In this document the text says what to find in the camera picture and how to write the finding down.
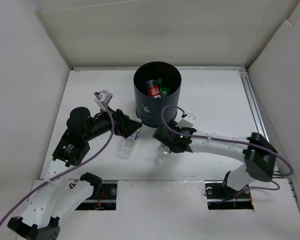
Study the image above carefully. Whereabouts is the green plastic bottle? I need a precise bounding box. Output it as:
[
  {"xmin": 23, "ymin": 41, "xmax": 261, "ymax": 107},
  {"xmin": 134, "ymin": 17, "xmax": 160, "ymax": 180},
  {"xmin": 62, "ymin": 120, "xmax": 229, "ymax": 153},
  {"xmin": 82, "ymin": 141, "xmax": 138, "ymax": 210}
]
[{"xmin": 156, "ymin": 78, "xmax": 170, "ymax": 98}]

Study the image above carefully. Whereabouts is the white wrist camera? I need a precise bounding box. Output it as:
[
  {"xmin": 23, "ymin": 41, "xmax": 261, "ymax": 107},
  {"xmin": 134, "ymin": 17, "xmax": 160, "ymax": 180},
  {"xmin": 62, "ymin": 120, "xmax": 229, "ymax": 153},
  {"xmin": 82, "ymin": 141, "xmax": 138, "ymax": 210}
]
[
  {"xmin": 177, "ymin": 113, "xmax": 197, "ymax": 128},
  {"xmin": 94, "ymin": 90, "xmax": 113, "ymax": 112}
]

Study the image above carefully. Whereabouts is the clear bottle red label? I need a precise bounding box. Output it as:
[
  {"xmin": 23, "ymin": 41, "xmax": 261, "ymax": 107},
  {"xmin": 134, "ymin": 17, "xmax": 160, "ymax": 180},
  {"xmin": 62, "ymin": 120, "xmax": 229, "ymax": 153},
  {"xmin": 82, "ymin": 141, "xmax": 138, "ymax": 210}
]
[{"xmin": 145, "ymin": 79, "xmax": 161, "ymax": 98}]

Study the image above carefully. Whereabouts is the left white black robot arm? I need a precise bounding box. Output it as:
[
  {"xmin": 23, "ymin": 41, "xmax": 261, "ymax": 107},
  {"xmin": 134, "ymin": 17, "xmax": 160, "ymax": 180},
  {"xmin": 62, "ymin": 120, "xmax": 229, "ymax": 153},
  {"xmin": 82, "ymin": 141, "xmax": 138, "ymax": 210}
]
[{"xmin": 7, "ymin": 107, "xmax": 142, "ymax": 240}]

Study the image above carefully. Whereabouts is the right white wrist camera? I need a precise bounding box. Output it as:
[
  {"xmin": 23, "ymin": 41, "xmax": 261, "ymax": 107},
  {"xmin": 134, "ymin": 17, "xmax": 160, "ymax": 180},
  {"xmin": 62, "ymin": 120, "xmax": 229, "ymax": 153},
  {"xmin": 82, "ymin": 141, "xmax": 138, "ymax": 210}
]
[{"xmin": 177, "ymin": 113, "xmax": 197, "ymax": 128}]

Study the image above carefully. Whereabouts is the dark blue cylindrical bin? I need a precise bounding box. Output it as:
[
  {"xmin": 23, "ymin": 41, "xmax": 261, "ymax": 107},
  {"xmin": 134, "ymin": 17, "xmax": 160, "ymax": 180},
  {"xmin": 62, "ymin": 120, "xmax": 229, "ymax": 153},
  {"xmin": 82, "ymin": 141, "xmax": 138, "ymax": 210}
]
[{"xmin": 133, "ymin": 61, "xmax": 182, "ymax": 128}]

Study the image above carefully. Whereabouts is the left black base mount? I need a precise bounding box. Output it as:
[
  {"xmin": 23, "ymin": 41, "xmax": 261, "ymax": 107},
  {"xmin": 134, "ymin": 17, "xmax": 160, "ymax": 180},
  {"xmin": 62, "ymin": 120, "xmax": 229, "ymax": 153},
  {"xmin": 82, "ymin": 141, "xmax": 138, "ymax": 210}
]
[{"xmin": 75, "ymin": 180, "xmax": 118, "ymax": 211}]

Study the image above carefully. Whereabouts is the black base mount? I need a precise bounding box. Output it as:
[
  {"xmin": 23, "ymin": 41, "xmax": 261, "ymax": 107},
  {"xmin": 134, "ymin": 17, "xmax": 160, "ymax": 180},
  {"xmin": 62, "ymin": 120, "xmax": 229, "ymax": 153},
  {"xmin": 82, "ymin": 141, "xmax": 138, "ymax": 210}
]
[
  {"xmin": 203, "ymin": 181, "xmax": 254, "ymax": 210},
  {"xmin": 75, "ymin": 180, "xmax": 118, "ymax": 211}
]

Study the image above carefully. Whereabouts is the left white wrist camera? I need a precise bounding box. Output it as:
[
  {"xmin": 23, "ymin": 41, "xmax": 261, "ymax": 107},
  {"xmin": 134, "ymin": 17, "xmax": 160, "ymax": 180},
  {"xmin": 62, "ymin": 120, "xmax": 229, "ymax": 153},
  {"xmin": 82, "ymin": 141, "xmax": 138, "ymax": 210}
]
[{"xmin": 94, "ymin": 90, "xmax": 113, "ymax": 112}]

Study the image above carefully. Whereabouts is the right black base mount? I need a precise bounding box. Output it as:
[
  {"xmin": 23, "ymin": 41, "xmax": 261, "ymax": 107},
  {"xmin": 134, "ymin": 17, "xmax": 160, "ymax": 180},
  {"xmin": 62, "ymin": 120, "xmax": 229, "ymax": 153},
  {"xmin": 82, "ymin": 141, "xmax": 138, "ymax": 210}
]
[{"xmin": 203, "ymin": 181, "xmax": 254, "ymax": 210}]

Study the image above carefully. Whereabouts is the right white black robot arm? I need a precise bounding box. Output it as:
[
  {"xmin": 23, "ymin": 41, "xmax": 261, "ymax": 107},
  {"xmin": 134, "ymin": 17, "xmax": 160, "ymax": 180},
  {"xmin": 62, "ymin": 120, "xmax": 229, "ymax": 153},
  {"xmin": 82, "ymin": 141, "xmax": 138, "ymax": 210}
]
[{"xmin": 152, "ymin": 120, "xmax": 278, "ymax": 197}]

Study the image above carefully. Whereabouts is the clear bottle orange blue label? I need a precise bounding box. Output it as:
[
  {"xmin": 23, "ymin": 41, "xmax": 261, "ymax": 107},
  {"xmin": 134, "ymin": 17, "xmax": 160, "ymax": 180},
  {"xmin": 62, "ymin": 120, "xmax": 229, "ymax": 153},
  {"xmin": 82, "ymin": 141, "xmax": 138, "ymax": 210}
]
[{"xmin": 118, "ymin": 127, "xmax": 142, "ymax": 159}]

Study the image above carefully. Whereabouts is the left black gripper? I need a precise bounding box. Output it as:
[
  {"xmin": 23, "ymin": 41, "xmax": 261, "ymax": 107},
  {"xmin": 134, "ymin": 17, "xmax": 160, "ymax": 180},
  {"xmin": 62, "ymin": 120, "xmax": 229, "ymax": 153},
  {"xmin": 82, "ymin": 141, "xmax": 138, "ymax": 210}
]
[{"xmin": 84, "ymin": 102, "xmax": 143, "ymax": 141}]

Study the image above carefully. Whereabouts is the aluminium rail right side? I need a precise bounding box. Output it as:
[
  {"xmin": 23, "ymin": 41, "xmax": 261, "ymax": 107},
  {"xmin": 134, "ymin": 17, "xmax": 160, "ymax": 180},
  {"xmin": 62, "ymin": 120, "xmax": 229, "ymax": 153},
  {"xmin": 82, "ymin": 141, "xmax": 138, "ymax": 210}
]
[{"xmin": 239, "ymin": 67, "xmax": 269, "ymax": 140}]

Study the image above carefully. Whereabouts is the clear bottle green blue label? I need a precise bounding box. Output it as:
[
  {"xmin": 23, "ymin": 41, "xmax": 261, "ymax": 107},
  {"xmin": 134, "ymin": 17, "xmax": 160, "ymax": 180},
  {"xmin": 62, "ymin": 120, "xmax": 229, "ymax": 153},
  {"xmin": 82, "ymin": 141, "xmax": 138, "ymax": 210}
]
[{"xmin": 156, "ymin": 143, "xmax": 171, "ymax": 164}]

